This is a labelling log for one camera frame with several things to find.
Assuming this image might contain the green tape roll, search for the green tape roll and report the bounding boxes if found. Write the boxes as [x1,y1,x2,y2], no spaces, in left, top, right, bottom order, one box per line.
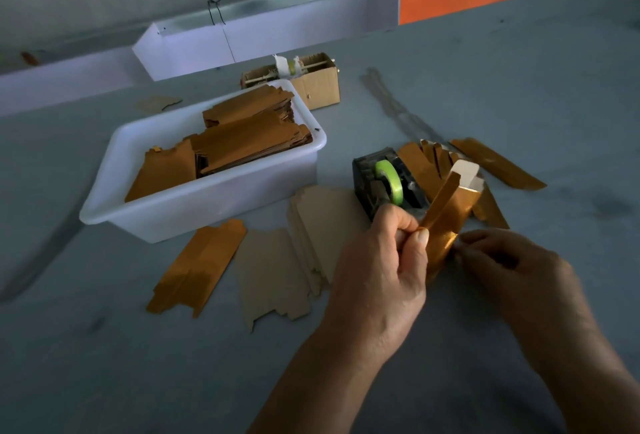
[374,158,405,206]

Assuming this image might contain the black tape dispenser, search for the black tape dispenser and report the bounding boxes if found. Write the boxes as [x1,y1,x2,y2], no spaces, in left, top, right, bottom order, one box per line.
[352,146,426,222]

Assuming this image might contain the person's left hand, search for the person's left hand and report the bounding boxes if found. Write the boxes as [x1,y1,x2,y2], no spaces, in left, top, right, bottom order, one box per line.
[322,204,431,360]

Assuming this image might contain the person's right hand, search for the person's right hand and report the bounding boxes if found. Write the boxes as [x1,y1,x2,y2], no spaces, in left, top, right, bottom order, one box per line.
[452,229,601,370]

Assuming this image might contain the white plastic bin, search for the white plastic bin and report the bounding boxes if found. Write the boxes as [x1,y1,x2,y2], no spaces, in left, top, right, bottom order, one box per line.
[79,79,329,244]

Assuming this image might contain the gold cartons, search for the gold cartons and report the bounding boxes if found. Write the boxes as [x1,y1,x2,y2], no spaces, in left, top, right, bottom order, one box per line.
[125,84,313,202]

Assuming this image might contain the pile of beige blanks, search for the pile of beige blanks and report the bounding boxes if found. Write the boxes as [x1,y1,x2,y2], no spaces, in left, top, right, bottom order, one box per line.
[288,184,371,285]

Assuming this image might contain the person's right forearm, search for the person's right forearm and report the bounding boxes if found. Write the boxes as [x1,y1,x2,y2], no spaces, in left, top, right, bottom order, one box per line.
[545,333,640,434]

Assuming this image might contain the single beige blank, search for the single beige blank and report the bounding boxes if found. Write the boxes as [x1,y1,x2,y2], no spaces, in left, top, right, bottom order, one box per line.
[235,229,313,332]

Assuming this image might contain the person's left forearm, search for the person's left forearm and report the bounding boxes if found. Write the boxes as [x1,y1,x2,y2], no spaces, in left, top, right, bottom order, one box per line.
[250,321,391,434]

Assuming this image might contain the long white tray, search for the long white tray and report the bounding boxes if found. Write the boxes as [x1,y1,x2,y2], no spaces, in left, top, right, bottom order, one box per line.
[0,46,146,118]
[132,0,401,82]

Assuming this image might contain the small cardboard box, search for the small cardboard box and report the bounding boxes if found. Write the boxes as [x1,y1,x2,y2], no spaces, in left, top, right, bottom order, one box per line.
[240,52,341,112]

